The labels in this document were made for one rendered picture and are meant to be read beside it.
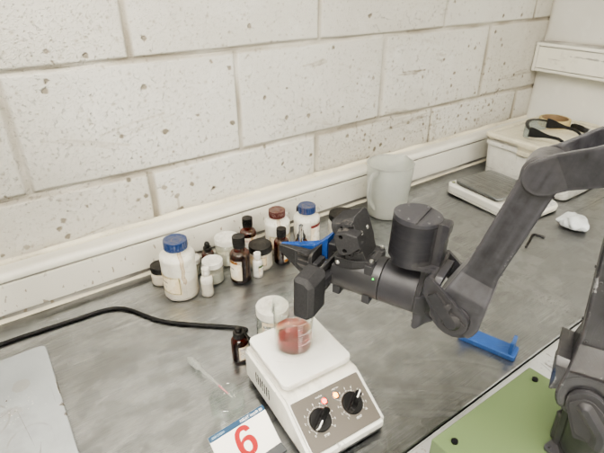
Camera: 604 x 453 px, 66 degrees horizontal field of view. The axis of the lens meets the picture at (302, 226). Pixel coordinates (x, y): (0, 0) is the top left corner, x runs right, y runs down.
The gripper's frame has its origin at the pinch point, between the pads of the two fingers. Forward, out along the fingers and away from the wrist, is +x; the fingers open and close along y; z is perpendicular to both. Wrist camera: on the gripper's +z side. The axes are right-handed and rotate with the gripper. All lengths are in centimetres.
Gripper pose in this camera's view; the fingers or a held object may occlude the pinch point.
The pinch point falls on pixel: (301, 253)
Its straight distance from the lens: 64.1
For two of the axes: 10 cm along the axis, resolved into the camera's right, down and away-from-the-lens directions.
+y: -4.9, 4.3, -7.6
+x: -8.7, -2.5, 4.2
